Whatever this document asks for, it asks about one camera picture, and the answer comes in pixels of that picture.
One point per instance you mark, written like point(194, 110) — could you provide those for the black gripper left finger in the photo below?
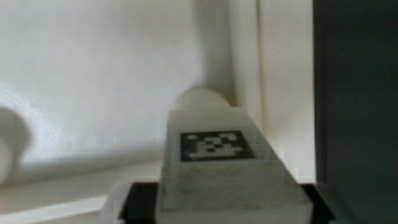
point(137, 212)

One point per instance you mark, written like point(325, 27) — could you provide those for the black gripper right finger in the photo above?
point(322, 212)

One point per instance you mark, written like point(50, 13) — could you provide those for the white table leg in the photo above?
point(226, 184)

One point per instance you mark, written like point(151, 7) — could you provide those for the white square tabletop tray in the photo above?
point(99, 59)

